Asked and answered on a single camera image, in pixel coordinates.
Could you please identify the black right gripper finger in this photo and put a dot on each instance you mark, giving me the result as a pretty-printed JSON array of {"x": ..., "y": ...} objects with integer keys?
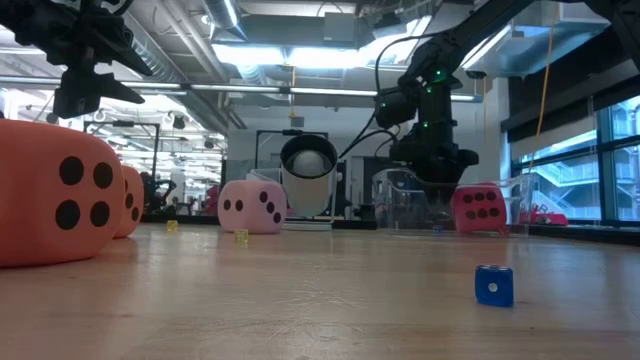
[
  {"x": 447, "y": 200},
  {"x": 432, "y": 200}
]

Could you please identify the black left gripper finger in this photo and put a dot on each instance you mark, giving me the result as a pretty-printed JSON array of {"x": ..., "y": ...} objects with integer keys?
[
  {"x": 122, "y": 52},
  {"x": 85, "y": 97}
]

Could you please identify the small blue die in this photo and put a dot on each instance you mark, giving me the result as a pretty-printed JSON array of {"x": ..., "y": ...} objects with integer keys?
[
  {"x": 438, "y": 228},
  {"x": 494, "y": 295}
]

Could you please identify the large red foam die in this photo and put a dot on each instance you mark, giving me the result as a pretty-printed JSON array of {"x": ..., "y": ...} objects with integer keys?
[{"x": 479, "y": 225}]

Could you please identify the large orange foam die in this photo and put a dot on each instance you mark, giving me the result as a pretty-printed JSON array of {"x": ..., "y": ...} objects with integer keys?
[
  {"x": 131, "y": 222},
  {"x": 45, "y": 235}
]

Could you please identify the small yellow die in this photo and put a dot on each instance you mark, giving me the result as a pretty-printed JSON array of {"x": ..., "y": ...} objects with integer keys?
[{"x": 172, "y": 226}]

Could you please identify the large pink foam die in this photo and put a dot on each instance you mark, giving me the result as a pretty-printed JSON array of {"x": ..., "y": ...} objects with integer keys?
[{"x": 252, "y": 206}]

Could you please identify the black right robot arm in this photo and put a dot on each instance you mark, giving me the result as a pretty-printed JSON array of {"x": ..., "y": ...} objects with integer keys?
[{"x": 475, "y": 27}]

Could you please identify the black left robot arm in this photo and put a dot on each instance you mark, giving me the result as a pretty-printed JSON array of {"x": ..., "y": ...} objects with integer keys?
[{"x": 20, "y": 15}]

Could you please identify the clear plastic container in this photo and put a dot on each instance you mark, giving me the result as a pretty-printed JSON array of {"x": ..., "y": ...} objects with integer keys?
[{"x": 395, "y": 200}]

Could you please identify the red background object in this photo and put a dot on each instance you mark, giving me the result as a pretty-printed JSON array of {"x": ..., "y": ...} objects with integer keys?
[{"x": 547, "y": 218}]

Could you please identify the long ceiling light strip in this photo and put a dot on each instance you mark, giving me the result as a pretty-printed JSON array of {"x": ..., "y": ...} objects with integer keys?
[{"x": 235, "y": 89}]

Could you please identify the white air unit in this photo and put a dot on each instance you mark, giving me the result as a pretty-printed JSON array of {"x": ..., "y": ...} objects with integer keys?
[{"x": 575, "y": 15}]

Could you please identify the black rack frame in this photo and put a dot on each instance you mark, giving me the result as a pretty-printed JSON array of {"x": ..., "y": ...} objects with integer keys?
[{"x": 122, "y": 122}]

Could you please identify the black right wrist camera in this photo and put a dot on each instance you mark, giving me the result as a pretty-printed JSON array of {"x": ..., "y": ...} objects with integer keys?
[{"x": 395, "y": 107}]

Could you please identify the silver ventilation duct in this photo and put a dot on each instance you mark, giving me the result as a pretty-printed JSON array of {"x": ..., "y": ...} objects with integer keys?
[{"x": 222, "y": 12}]

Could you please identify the black aluminium table frame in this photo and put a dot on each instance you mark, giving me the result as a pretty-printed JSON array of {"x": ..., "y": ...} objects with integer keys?
[{"x": 190, "y": 218}]

